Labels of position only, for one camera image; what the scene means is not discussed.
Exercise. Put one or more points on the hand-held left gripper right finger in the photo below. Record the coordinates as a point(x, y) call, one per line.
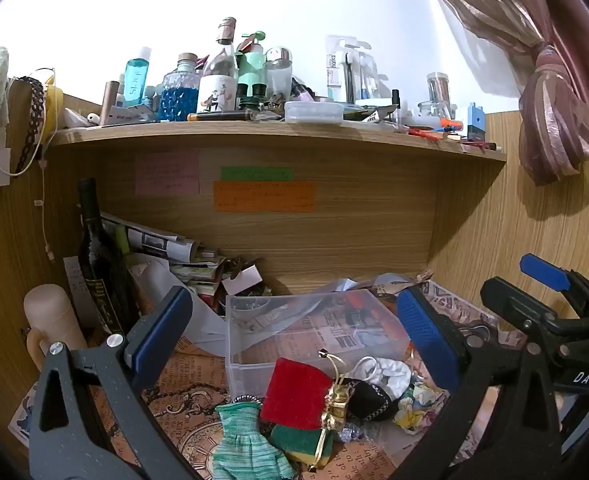
point(427, 340)

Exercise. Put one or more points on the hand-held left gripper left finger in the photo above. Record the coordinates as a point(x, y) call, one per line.
point(162, 332)

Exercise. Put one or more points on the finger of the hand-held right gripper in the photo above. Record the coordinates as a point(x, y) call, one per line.
point(544, 270)
point(509, 300)

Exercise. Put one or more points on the floral cloth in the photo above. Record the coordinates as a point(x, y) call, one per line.
point(419, 407)

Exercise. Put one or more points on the clear plastic storage box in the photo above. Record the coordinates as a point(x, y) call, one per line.
point(254, 330)

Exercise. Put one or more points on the green knit glove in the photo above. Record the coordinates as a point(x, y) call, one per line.
point(239, 440)

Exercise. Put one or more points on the red velvet pouch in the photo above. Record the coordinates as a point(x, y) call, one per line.
point(294, 392)

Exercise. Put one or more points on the green and yellow pouch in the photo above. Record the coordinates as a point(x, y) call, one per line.
point(297, 445)

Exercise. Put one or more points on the white plastic sheet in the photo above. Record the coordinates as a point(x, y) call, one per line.
point(194, 320)

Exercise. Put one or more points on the vintage newspaper print mat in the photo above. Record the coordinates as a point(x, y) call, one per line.
point(194, 375)

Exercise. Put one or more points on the pile of paper scraps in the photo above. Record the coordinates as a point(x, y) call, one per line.
point(202, 272)

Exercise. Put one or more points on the dark wine bottle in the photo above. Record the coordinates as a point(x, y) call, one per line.
point(99, 270)

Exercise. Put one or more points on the rolled newspapers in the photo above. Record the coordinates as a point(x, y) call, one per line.
point(149, 242)

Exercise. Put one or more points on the white paper card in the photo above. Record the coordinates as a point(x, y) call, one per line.
point(242, 280)

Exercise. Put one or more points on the clear plastic bag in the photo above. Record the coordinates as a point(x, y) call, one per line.
point(344, 287)

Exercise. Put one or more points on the beige thermos cup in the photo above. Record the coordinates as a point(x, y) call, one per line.
point(54, 315)

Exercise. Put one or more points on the gold ribbon bow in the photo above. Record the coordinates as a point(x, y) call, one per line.
point(335, 402)

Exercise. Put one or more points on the pink sticky note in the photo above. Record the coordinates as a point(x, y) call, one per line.
point(167, 174)

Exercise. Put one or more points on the cartoon sticker sheet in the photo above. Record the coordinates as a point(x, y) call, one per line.
point(22, 412)

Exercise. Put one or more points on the blue plastic block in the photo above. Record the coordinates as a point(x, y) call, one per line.
point(476, 122)

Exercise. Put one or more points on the orange sticky note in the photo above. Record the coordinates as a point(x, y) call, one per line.
point(264, 197)

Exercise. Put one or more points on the orange marker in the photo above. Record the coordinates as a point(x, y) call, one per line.
point(453, 123)

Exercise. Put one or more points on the green sticky note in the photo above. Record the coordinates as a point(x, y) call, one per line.
point(257, 174)

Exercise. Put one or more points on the pink curtain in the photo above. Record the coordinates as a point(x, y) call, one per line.
point(549, 85)

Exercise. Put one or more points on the low glass jar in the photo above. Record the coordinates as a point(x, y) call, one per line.
point(437, 110)

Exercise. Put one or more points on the tall glass jar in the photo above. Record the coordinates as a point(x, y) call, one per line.
point(438, 91)

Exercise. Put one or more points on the brown pen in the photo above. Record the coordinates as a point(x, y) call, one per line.
point(219, 116)

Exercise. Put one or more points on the wooden shelf board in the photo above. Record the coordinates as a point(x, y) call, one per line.
point(274, 135)

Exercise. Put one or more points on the glass bottle with blue liquid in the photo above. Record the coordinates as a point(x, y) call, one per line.
point(177, 100)

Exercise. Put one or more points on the brown cardboard tube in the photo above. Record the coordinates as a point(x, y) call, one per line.
point(108, 102)

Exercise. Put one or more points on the clear bottle with cartoon label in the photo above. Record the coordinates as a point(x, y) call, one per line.
point(217, 92)

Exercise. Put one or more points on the yellow cap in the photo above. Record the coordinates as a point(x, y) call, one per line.
point(53, 105)

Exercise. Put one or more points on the clear lidded plastic container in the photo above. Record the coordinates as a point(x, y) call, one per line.
point(313, 111)

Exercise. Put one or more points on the black lace band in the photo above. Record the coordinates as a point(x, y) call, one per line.
point(35, 110)

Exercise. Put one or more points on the blue mouthwash bottle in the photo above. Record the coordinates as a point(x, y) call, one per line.
point(135, 77)

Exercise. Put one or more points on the mint green bottle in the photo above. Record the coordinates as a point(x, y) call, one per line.
point(251, 66)

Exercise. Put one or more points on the clear jar with silver lid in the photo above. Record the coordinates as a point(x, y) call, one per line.
point(278, 75)

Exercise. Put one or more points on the toothbrush blister pack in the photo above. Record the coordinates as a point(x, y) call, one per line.
point(337, 70)

